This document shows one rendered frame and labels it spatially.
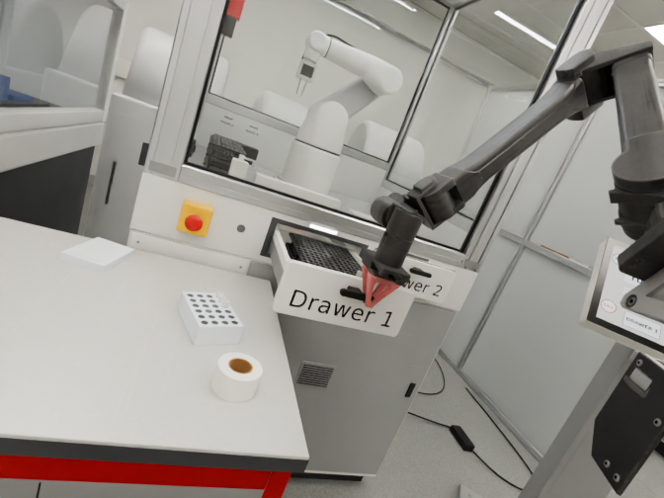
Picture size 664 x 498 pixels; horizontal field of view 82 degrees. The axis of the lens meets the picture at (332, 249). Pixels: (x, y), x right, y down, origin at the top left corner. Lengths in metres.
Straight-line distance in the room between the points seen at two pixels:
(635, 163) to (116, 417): 0.70
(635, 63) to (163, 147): 0.95
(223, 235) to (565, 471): 1.32
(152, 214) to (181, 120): 0.24
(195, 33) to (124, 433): 0.78
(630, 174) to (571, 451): 1.16
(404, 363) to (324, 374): 0.28
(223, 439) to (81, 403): 0.18
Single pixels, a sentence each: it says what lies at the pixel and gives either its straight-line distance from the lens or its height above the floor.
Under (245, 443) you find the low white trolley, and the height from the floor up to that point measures 0.76.
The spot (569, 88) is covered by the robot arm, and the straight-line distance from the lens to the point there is 0.88.
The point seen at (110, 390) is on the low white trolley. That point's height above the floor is 0.76.
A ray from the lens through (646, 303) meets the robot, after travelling 0.51.
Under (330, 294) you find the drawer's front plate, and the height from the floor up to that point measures 0.88.
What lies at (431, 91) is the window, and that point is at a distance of 1.13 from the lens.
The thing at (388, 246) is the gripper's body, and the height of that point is 1.02.
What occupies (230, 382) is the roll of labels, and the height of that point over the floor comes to 0.79.
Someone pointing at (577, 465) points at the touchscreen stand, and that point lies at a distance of 1.62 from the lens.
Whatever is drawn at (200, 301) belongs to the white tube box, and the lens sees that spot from 0.77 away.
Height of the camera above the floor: 1.16
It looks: 14 degrees down
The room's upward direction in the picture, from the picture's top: 21 degrees clockwise
